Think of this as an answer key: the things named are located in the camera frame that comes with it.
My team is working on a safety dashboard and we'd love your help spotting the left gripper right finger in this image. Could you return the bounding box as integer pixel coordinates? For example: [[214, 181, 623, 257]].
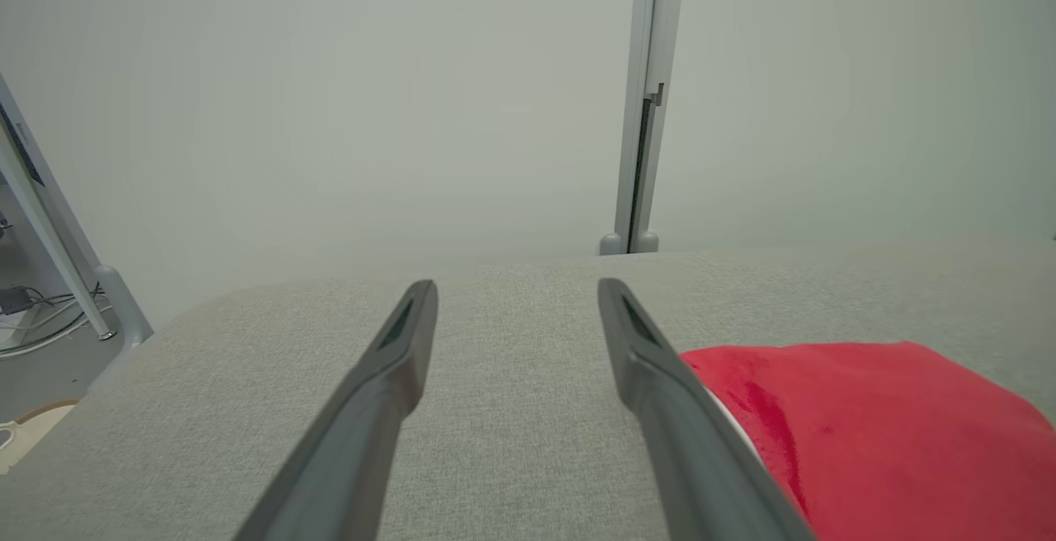
[[597, 279, 816, 541]]

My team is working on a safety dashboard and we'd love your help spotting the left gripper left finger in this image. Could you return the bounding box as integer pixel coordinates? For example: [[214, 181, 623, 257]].
[[233, 280, 440, 541]]

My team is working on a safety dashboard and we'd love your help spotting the red basketball jersey striped trim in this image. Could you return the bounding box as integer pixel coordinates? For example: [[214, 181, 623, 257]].
[[678, 341, 1056, 541]]

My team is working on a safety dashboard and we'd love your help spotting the beige round floor object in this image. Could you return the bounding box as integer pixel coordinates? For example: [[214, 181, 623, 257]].
[[0, 399, 80, 476]]

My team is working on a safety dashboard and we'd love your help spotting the grey metal partition post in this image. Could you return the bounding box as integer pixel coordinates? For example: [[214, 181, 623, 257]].
[[0, 71, 155, 352], [599, 0, 688, 256]]

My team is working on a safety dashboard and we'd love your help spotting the thin floor cable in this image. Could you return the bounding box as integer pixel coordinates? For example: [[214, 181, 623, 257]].
[[0, 281, 112, 356]]

